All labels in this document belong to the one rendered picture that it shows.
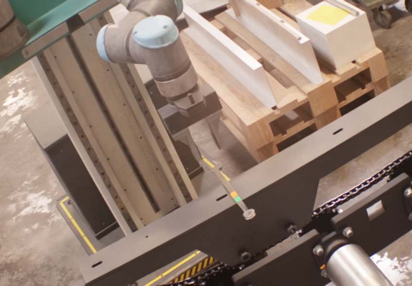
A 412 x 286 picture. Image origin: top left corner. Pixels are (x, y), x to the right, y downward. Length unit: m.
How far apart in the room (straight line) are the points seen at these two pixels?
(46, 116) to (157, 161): 0.52
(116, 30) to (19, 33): 0.82
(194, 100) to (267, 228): 0.40
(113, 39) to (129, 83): 1.18
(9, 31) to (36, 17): 0.21
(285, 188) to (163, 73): 0.41
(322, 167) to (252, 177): 0.17
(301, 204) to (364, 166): 1.72
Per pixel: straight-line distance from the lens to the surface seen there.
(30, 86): 5.66
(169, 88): 1.66
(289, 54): 3.97
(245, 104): 3.72
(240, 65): 3.91
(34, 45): 2.48
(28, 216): 4.29
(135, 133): 3.01
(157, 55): 1.61
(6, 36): 2.44
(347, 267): 1.87
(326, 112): 3.77
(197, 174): 3.35
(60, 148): 3.04
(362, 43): 3.77
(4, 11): 2.44
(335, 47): 3.69
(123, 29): 1.69
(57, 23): 2.48
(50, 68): 2.74
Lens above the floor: 2.27
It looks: 34 degrees down
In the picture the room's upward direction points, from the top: 24 degrees counter-clockwise
